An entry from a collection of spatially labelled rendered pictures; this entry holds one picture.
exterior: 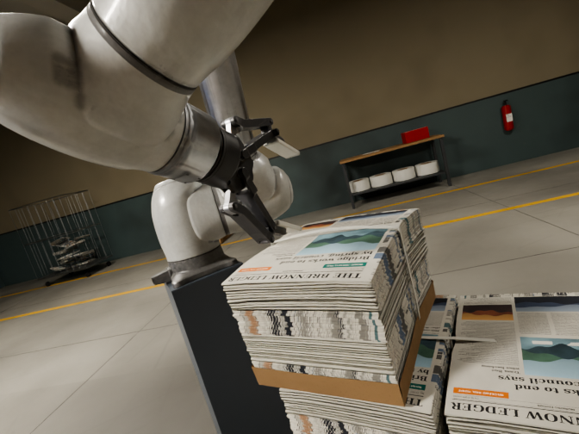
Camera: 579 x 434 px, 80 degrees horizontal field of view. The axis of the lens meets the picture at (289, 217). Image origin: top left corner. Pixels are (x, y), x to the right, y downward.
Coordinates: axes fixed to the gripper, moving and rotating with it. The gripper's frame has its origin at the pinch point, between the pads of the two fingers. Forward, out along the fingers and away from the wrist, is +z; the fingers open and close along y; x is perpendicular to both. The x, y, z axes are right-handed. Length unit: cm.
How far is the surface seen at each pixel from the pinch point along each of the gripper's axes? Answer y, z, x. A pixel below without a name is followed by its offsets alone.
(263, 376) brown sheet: 32.7, 9.2, -13.3
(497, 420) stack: 34.9, 11.7, 25.3
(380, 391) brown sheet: 32.5, 9.2, 9.9
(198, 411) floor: 80, 103, -134
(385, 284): 16.3, 4.9, 13.6
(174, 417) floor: 83, 97, -147
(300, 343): 25.6, 5.7, -2.4
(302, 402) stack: 37.1, 12.4, -6.4
